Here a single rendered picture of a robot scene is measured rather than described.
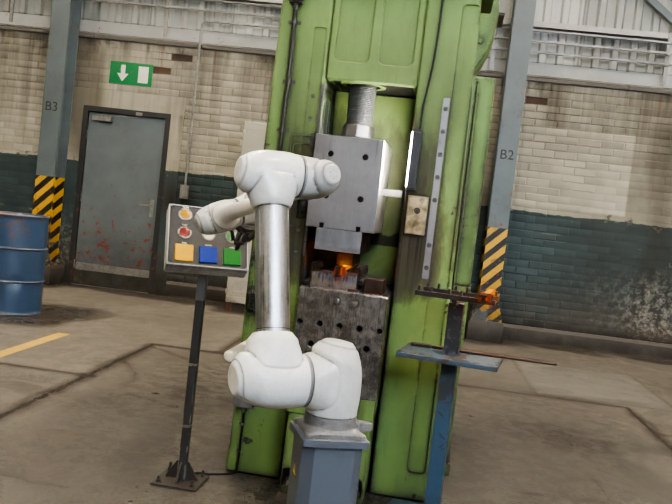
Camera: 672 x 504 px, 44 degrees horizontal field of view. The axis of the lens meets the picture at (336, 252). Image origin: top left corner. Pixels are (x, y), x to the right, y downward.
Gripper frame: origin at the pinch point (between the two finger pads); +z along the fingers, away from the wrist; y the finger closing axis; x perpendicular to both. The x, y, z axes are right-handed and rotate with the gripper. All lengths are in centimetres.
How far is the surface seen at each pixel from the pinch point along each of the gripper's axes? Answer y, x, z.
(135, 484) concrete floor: -29, -83, 71
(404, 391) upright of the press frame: 83, -48, 34
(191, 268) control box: -16.1, -5.5, 16.0
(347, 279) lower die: 50, -7, 10
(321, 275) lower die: 39.6, -4.2, 14.4
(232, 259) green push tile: 0.2, -1.3, 12.6
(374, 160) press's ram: 55, 37, -18
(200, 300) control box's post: -9.4, -12.4, 33.0
